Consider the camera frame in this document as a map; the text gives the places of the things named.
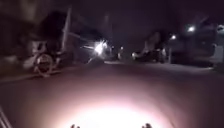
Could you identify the robot's own part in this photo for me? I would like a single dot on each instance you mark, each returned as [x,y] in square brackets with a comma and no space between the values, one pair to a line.
[74,126]
[146,126]

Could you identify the pole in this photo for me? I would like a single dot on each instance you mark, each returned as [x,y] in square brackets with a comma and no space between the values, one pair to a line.
[66,30]

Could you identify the dark asphalt road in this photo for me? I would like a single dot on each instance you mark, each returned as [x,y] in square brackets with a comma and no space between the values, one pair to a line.
[110,90]

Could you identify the dark building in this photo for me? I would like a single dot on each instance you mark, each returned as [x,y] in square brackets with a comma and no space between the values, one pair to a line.
[200,43]

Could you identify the vehicle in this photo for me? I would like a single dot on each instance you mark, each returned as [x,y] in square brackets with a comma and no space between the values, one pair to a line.
[148,53]

